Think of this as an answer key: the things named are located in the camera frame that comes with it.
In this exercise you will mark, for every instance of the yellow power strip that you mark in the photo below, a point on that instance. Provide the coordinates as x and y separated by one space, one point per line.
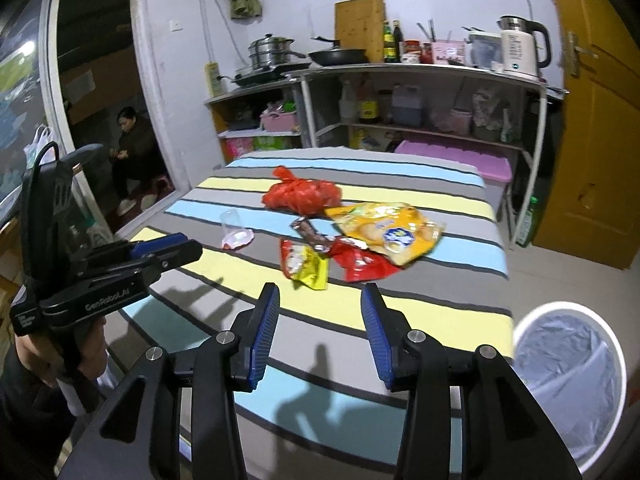
214 80

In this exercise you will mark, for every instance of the red plastic bag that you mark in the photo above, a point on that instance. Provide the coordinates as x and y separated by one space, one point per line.
300 195

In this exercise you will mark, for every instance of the large white metal shelf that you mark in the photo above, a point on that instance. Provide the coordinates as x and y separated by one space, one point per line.
425 68

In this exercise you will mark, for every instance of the green glass oil bottle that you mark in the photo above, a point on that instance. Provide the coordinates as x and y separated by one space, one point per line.
388 47

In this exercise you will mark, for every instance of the white plastic bottle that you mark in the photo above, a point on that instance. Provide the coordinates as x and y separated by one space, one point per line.
348 105

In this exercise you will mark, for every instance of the red sauce jar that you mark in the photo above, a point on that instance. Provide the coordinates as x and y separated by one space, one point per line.
411 52

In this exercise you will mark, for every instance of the brown snack wrapper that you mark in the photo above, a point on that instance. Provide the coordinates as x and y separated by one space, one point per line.
310 234

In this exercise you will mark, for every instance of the large yellow snack bag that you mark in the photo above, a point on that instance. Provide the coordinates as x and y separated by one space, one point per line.
385 232

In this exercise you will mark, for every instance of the pink utensil holder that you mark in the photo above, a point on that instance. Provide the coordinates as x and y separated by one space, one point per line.
448 54

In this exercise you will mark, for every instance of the white round bin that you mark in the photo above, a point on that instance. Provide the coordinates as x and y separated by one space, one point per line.
567 308

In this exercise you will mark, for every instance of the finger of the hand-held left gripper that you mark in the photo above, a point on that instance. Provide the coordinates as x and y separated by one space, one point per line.
170 260
157 245

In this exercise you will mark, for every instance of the white wall switch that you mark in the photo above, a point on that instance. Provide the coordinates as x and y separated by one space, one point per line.
175 25

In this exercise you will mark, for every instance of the red snack wrapper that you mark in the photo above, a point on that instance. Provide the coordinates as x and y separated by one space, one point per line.
365 265

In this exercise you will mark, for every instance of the pink printed box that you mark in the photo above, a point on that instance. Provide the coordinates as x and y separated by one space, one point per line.
240 149

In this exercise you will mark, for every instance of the striped tablecloth table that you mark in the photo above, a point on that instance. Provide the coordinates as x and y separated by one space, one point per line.
400 305

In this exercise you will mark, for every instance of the small white pink wrapper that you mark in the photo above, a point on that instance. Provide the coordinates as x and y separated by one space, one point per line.
243 239

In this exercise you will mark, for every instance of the black induction cooker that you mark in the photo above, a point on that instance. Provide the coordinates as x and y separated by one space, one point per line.
260 76

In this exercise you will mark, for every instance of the wooden cutting board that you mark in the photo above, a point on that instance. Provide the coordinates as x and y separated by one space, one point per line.
360 30

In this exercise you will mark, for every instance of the yellow label bottle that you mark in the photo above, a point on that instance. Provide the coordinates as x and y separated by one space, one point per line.
369 107

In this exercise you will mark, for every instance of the steel steamer pot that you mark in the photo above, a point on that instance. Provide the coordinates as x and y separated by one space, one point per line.
270 52

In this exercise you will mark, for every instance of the black frying pan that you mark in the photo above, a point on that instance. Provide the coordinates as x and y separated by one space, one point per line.
337 56

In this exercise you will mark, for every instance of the clear plastic container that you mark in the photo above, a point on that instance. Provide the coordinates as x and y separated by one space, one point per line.
484 52

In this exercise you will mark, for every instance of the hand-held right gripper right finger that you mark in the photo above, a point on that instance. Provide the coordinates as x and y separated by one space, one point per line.
375 340

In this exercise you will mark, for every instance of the pink lidded storage box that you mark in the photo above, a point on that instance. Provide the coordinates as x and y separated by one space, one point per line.
450 160

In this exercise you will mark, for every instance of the white electric kettle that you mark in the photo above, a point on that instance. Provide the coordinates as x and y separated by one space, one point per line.
517 55

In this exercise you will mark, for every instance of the yellow wooden door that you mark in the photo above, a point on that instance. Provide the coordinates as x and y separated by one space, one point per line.
600 160

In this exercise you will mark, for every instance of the clear plastic cup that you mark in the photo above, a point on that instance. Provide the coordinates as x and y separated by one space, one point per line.
230 222

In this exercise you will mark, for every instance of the yellow red snack packet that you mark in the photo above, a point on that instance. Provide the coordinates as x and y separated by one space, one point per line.
307 270

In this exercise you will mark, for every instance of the dark chopsticks bunch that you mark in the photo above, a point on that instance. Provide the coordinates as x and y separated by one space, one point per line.
431 32

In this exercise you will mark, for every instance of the green plastic bottle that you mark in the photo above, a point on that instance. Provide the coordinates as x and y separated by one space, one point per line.
527 225

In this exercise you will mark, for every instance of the pink plastic basket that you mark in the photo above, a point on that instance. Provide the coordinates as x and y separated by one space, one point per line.
280 122

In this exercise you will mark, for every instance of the plastic jug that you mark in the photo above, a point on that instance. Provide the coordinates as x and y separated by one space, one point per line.
406 107

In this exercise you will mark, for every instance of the small white shelf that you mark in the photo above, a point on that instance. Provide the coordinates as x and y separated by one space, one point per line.
250 91

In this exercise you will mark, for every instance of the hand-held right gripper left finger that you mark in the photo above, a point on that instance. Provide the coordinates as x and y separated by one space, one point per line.
265 335

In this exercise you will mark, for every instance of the dark sauce bottle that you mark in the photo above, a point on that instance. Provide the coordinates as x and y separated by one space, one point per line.
397 45

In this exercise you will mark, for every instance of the person's left hand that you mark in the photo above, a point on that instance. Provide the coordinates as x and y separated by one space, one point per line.
97 355

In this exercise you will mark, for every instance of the person's left forearm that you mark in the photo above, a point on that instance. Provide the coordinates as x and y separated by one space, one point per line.
25 410

